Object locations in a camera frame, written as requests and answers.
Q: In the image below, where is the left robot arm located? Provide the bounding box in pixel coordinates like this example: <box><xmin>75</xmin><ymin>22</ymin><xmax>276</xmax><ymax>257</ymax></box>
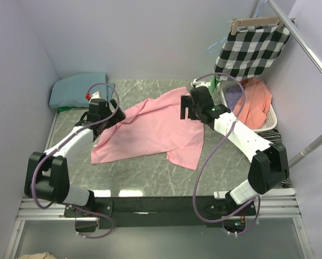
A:
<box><xmin>24</xmin><ymin>98</ymin><xmax>126</xmax><ymax>217</ymax></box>

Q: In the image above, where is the black white checkered cloth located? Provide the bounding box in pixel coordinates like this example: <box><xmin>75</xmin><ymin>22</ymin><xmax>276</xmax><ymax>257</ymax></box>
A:
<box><xmin>214</xmin><ymin>25</ymin><xmax>290</xmax><ymax>81</ymax></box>

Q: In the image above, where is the black mounting base bar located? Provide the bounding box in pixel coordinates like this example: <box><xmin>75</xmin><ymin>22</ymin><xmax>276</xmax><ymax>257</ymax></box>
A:
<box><xmin>64</xmin><ymin>196</ymin><xmax>258</xmax><ymax>233</ymax></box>

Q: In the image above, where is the beige cloth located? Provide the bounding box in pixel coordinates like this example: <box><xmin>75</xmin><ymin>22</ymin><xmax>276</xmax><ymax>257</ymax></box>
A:
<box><xmin>18</xmin><ymin>252</ymin><xmax>56</xmax><ymax>259</ymax></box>

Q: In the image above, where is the orange shirt in basket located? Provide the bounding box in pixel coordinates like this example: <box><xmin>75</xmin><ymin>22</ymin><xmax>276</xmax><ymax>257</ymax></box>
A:
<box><xmin>233</xmin><ymin>77</ymin><xmax>272</xmax><ymax>130</ymax></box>

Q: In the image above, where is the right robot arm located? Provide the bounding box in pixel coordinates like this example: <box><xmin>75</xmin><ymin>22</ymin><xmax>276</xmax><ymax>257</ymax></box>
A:
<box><xmin>180</xmin><ymin>86</ymin><xmax>290</xmax><ymax>215</ymax></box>

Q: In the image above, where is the folded teal t-shirt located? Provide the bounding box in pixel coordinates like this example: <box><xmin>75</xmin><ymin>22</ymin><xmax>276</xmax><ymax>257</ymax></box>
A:
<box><xmin>49</xmin><ymin>73</ymin><xmax>115</xmax><ymax>109</ymax></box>

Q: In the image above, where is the purple garment in basket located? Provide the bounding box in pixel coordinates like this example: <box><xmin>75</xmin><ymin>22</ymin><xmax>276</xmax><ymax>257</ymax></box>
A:
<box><xmin>224</xmin><ymin>86</ymin><xmax>244</xmax><ymax>111</ymax></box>

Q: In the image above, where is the aluminium frame rail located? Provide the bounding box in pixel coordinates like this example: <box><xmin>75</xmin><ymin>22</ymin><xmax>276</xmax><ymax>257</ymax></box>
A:
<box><xmin>5</xmin><ymin>188</ymin><xmax>305</xmax><ymax>258</ymax></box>

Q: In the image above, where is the black white striped garment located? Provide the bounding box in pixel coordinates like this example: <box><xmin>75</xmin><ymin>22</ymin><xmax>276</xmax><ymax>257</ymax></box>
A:
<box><xmin>257</xmin><ymin>128</ymin><xmax>291</xmax><ymax>188</ymax></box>

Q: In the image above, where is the wooden clothes hanger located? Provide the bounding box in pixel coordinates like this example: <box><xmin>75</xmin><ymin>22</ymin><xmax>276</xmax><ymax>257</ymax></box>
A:
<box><xmin>229</xmin><ymin>17</ymin><xmax>284</xmax><ymax>36</ymax></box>

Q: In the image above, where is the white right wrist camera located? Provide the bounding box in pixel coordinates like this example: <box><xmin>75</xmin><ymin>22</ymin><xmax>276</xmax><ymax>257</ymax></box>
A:
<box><xmin>191</xmin><ymin>79</ymin><xmax>211</xmax><ymax>88</ymax></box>

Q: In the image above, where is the pink t-shirt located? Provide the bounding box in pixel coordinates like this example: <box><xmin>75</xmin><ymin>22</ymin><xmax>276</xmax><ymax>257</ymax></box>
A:
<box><xmin>91</xmin><ymin>87</ymin><xmax>204</xmax><ymax>170</ymax></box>

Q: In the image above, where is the blue wire hanger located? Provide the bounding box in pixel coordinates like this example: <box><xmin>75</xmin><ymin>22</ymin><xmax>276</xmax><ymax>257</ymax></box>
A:
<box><xmin>206</xmin><ymin>37</ymin><xmax>227</xmax><ymax>54</ymax></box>

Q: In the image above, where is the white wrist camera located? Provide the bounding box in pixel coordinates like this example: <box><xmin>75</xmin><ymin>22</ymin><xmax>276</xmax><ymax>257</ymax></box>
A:
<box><xmin>191</xmin><ymin>79</ymin><xmax>211</xmax><ymax>88</ymax></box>
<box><xmin>85</xmin><ymin>91</ymin><xmax>102</xmax><ymax>101</ymax></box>

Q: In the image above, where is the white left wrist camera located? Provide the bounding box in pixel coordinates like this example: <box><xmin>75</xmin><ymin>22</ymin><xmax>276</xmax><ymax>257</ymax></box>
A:
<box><xmin>85</xmin><ymin>91</ymin><xmax>102</xmax><ymax>101</ymax></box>

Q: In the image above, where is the metal clothes rack pole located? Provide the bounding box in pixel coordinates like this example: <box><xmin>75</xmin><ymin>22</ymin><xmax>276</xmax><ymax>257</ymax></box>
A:
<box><xmin>266</xmin><ymin>0</ymin><xmax>322</xmax><ymax>75</ymax></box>

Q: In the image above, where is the white laundry basket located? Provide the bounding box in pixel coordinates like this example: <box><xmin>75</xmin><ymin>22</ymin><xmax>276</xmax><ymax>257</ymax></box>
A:
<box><xmin>217</xmin><ymin>82</ymin><xmax>278</xmax><ymax>133</ymax></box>

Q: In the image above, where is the green hanging garment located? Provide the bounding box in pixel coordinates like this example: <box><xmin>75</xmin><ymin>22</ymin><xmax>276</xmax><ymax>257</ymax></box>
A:
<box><xmin>209</xmin><ymin>75</ymin><xmax>218</xmax><ymax>95</ymax></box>

